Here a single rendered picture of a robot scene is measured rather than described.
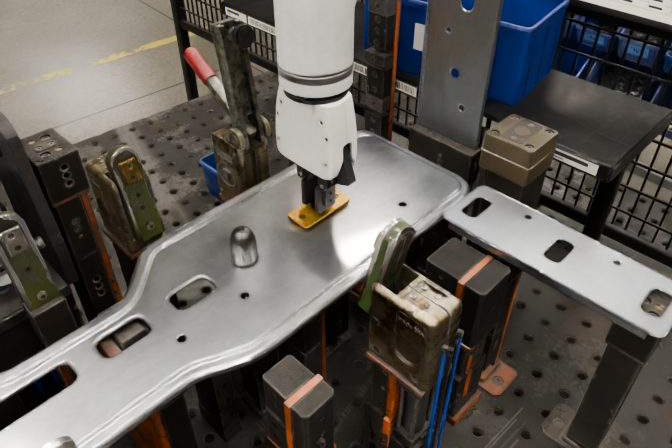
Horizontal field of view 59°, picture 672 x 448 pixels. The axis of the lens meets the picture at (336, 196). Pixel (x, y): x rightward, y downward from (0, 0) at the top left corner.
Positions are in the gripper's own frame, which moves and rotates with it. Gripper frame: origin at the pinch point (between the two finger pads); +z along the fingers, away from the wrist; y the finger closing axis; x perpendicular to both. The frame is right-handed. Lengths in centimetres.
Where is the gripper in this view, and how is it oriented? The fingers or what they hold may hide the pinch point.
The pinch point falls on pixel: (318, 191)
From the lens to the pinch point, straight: 76.8
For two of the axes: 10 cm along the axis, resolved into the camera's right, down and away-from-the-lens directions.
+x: 7.0, -4.4, 5.6
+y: 7.1, 4.4, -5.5
